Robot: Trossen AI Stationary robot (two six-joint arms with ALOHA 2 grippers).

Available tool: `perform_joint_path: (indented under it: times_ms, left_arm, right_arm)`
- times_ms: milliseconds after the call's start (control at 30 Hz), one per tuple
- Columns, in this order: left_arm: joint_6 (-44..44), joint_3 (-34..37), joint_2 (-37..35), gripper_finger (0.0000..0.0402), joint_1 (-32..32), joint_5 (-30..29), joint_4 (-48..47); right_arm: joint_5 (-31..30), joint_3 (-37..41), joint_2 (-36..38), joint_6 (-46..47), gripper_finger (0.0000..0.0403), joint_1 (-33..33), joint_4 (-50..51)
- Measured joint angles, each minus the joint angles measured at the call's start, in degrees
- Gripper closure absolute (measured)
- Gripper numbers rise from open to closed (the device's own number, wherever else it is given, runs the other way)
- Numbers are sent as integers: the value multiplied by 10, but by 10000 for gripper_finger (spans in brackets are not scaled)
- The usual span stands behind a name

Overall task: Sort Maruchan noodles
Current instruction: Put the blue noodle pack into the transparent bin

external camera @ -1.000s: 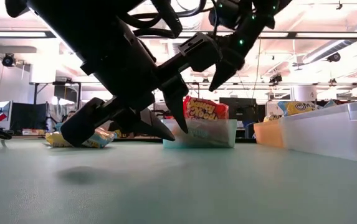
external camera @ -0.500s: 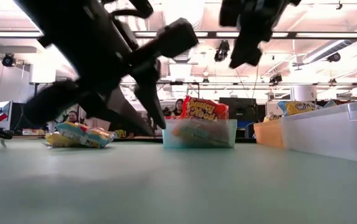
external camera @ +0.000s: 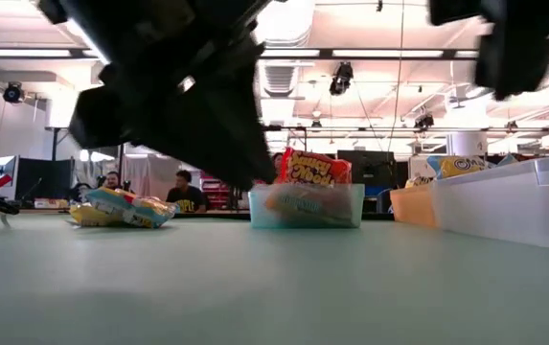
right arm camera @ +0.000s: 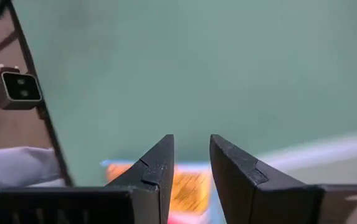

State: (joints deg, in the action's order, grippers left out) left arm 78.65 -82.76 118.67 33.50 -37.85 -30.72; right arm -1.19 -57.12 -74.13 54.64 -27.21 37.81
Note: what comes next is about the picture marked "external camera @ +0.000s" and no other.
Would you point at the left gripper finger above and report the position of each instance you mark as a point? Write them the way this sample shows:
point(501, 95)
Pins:
point(226, 144)

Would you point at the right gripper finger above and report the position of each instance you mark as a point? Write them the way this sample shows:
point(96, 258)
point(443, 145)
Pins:
point(513, 72)

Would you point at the red Saucy Noods packet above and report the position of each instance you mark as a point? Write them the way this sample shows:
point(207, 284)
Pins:
point(312, 167)
point(265, 181)

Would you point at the red-striped Maruchan noodle packet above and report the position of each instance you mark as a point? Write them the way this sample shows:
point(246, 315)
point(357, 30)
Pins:
point(149, 211)

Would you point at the yellow Maruchan noodle packet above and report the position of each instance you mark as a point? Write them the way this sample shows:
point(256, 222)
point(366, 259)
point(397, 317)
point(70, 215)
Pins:
point(461, 166)
point(80, 215)

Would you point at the red storage shelf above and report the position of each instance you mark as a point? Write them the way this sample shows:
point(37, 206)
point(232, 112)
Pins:
point(216, 189)

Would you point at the person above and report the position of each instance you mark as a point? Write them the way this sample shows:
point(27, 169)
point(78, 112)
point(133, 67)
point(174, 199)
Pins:
point(111, 181)
point(185, 196)
point(279, 163)

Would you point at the teal plastic bin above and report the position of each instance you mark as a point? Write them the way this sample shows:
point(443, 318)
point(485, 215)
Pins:
point(259, 211)

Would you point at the white cloth cover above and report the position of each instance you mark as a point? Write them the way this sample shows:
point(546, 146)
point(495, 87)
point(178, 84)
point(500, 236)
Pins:
point(149, 184)

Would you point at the black ceiling spotlight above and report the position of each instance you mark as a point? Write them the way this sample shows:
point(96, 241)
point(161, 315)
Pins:
point(341, 79)
point(422, 121)

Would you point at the clear plastic bin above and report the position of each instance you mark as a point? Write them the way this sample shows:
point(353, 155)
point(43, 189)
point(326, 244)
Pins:
point(494, 206)

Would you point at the green table mat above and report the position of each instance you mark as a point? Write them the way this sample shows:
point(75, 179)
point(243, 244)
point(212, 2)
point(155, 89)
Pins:
point(207, 287)

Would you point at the black monitor back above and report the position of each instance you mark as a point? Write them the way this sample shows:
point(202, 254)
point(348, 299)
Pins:
point(44, 177)

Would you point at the white framed monitor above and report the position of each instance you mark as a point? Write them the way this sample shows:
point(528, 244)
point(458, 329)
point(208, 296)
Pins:
point(6, 167)

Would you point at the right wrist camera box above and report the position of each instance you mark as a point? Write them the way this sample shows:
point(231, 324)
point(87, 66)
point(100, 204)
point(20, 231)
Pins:
point(456, 12)

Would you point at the white ceiling air duct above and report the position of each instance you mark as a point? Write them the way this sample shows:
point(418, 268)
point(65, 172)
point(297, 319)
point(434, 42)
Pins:
point(288, 24)

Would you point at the black wall screen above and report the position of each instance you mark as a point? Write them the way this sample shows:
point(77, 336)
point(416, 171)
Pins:
point(370, 165)

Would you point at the black ceiling camera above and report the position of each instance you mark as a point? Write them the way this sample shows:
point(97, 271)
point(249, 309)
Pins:
point(13, 92)

